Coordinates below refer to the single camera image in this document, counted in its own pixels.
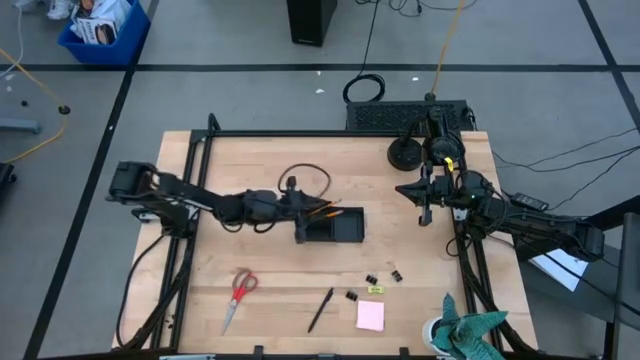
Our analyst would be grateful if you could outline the black hanging cable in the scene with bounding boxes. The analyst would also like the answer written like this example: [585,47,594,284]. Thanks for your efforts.
[341,0,387,105]

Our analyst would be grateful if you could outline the white paper sheet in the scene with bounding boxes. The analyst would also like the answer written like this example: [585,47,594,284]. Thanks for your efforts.
[528,247,591,293]

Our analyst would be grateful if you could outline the grey metal bar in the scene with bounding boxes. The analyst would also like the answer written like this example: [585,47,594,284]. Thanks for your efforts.
[0,117,42,135]

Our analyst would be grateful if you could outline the black pen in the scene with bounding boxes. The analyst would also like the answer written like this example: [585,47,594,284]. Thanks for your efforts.
[307,287,335,335]

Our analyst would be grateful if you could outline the black aluminium table frame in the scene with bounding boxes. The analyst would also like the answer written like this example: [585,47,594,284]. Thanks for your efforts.
[113,112,540,360]

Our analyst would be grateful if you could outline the white cable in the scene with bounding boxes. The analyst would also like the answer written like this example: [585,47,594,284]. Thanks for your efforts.
[0,4,25,81]

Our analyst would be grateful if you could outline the blue plastic bin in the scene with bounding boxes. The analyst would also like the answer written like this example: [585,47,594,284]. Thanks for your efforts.
[57,0,152,67]

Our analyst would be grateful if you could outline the yellow extension cable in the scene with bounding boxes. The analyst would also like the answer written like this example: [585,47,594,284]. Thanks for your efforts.
[0,47,70,165]

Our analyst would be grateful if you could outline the white cup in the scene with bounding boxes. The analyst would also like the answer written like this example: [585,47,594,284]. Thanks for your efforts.
[422,315,447,357]

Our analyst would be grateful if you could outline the black left wrist camera cable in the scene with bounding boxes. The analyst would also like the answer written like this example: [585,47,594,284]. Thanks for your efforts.
[277,163,333,200]

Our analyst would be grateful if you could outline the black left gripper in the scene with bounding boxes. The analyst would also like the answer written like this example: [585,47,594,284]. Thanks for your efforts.
[272,189,331,245]

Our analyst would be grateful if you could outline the teal patterned cloth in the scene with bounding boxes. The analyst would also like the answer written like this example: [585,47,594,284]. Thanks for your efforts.
[430,293,510,360]

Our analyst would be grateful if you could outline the black arm base cable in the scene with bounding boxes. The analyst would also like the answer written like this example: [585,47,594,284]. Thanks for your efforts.
[115,233,169,350]

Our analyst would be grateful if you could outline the white printed carton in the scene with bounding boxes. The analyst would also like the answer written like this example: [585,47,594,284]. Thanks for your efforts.
[74,17,120,46]

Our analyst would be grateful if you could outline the black vented computer case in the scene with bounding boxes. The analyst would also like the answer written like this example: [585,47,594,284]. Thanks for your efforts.
[345,99,475,133]

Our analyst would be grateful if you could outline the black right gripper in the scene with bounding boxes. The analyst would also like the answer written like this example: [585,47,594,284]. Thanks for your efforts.
[394,164,476,226]

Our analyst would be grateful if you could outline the black mesh desk organizer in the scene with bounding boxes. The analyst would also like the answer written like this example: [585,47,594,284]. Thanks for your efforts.
[294,205,366,245]

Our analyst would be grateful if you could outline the red handled scissors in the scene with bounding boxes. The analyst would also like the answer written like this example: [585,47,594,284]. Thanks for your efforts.
[221,268,260,337]

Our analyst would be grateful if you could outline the white crumpled cloth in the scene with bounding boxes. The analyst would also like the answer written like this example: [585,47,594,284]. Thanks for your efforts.
[46,0,75,21]

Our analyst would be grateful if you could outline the black power adapter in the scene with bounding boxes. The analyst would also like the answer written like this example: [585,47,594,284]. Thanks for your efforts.
[509,192,550,213]

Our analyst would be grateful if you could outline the white papers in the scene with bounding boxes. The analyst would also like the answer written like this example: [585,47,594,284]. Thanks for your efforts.
[69,0,132,26]

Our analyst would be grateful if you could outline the dark grey panel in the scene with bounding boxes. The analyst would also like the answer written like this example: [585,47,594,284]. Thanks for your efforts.
[612,212,640,360]

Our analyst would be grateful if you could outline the thin black cable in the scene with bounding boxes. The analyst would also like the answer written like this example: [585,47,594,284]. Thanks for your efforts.
[492,127,640,169]
[492,147,640,174]

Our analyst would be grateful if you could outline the pink sticky note pad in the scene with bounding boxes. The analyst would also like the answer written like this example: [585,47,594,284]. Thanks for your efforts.
[355,299,386,333]

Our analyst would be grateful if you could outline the black computer tower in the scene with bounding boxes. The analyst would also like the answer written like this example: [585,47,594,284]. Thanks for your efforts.
[286,0,339,48]

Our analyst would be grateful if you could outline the orange-yellow hanging cable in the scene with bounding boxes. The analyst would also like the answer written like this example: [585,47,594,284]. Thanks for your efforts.
[427,0,467,101]

